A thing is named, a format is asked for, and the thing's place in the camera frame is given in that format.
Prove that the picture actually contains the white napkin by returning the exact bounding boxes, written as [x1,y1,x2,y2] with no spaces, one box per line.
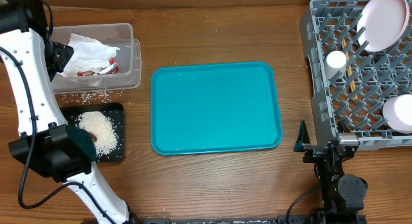
[60,33,120,77]

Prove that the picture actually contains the white pink bowl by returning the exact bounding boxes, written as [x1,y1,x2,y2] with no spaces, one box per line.
[382,94,412,134]

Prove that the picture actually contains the red snack wrapper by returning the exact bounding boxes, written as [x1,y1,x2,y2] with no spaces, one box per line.
[77,59,119,77]

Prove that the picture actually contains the small white cup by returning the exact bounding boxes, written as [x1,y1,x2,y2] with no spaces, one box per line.
[324,50,347,79]

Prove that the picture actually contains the white rice pile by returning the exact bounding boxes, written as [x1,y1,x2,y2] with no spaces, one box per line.
[75,111,118,156]

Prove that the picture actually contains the brown food scrap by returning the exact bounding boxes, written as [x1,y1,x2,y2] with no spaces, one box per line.
[88,132,97,142]

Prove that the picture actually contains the white round plate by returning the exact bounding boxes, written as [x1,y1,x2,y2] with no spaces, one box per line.
[357,0,410,52]

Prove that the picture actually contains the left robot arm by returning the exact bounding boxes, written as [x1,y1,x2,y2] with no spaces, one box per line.
[1,0,136,223]

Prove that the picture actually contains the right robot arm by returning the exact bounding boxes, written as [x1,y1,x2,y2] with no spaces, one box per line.
[285,121,368,223]

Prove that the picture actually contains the grey dishwasher rack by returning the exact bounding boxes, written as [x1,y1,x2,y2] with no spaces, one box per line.
[299,0,411,151]

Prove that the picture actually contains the spilled rice on table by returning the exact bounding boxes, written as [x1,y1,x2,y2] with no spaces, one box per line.
[57,90,124,105]

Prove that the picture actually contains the clear plastic bin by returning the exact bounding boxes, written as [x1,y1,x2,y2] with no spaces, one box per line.
[51,23,142,94]

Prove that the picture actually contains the teal serving tray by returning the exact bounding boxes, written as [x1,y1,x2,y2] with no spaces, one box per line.
[151,61,283,156]

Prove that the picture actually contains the black plastic tray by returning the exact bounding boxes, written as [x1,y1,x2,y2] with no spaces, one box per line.
[61,102,125,163]

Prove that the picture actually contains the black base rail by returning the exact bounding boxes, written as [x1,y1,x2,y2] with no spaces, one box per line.
[136,215,368,224]

